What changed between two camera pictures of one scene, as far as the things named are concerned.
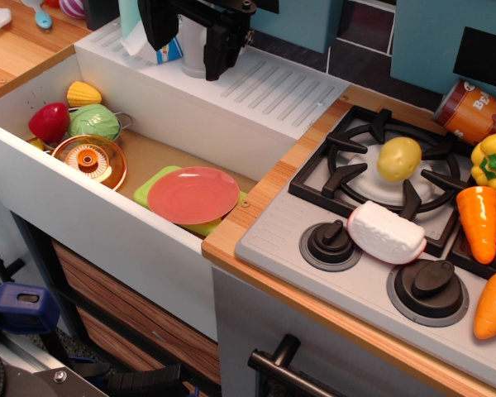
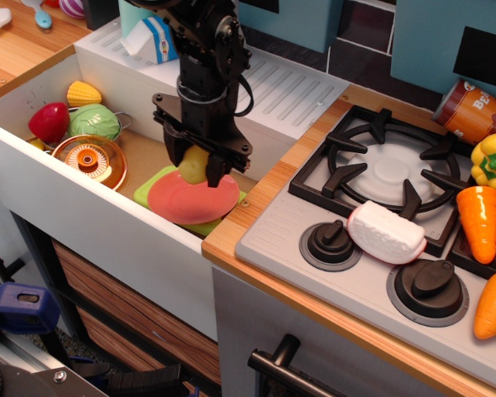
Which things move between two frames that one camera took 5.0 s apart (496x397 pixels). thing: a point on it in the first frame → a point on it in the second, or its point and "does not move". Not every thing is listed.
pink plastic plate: [193, 195] does not move
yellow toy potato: [398, 158] → [193, 165]
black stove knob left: [327, 246] does not move
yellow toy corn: [80, 93] does not move
